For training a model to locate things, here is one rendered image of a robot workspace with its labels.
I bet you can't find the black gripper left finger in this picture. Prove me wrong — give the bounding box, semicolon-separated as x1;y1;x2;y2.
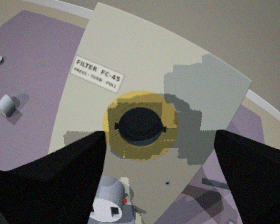
0;131;106;224

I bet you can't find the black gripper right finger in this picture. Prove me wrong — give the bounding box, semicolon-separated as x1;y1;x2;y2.
214;129;280;224

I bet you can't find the dark grey flat bar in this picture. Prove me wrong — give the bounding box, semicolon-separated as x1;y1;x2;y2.
202;178;230;189

